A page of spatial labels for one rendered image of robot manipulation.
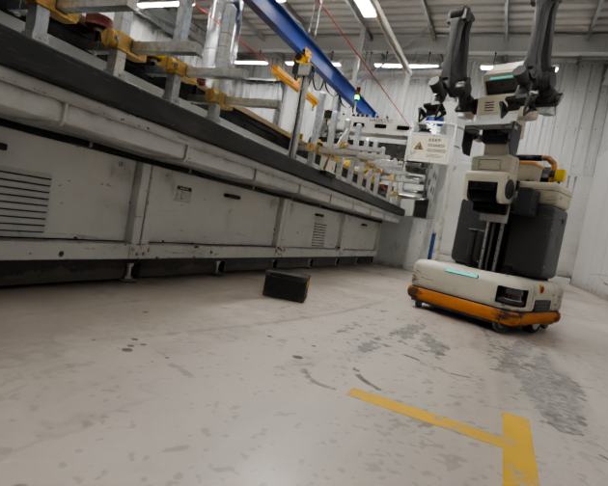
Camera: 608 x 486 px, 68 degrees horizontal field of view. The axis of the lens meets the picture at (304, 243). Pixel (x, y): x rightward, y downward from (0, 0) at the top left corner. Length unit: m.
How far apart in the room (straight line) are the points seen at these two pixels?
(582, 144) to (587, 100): 0.98
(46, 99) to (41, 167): 0.33
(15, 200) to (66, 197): 0.18
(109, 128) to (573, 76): 11.50
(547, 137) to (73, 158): 11.03
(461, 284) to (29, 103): 2.03
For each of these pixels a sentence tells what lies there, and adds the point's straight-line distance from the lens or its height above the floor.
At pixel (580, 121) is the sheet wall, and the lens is 12.10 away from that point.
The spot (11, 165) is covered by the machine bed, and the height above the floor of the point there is 0.39.
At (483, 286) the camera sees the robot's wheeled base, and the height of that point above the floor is 0.21.
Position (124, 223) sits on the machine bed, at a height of 0.24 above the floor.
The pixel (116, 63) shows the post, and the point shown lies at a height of 0.74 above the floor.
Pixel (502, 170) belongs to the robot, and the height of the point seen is 0.82.
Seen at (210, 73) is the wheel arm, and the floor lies 0.82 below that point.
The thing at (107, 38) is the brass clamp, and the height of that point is 0.80.
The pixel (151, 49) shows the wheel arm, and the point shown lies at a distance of 1.51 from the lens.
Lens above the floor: 0.38
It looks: 3 degrees down
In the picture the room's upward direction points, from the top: 10 degrees clockwise
